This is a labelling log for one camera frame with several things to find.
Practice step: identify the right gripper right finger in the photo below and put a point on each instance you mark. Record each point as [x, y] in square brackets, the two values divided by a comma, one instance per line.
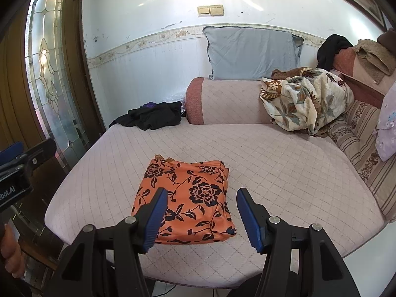
[300, 261]

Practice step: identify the brown towel on headboard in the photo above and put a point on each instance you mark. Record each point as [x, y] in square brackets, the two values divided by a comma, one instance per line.
[376, 59]

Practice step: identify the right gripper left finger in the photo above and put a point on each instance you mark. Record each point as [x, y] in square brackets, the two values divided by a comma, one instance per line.
[105, 262]

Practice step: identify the black crumpled garment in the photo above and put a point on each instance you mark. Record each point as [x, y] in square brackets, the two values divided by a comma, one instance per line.
[154, 117]

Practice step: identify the cream floral blanket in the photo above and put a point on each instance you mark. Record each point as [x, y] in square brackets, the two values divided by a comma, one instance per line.
[307, 101]

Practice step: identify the grey blue pillow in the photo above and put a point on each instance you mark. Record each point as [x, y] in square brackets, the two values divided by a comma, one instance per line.
[249, 53]

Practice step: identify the pink bolster cushion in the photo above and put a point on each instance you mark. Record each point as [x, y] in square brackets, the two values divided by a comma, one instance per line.
[209, 102]

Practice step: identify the black garment on headboard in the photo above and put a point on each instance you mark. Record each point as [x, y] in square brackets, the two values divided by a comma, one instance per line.
[329, 49]

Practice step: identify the purple cloth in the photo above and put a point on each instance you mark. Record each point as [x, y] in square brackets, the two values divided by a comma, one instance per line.
[150, 105]

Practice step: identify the pink quilted bed mattress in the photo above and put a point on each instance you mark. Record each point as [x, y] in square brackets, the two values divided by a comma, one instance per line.
[301, 179]

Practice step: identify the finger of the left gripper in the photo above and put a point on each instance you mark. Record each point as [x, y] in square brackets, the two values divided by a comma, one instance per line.
[36, 156]
[11, 152]

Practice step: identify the person left hand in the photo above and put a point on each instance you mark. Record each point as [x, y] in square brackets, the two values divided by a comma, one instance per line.
[12, 254]

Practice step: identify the beige wall switch plate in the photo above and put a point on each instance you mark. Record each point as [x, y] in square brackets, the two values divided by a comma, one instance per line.
[212, 10]

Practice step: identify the stained glass wooden door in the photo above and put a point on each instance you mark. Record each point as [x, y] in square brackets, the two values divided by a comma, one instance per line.
[46, 92]

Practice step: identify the lilac embroidered pillow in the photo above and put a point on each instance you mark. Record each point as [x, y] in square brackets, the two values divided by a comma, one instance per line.
[386, 126]

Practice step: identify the striped beige cushion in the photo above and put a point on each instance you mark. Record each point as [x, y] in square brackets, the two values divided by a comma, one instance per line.
[353, 134]

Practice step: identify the orange black floral shirt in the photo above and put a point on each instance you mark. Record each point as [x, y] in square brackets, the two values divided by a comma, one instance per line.
[197, 210]

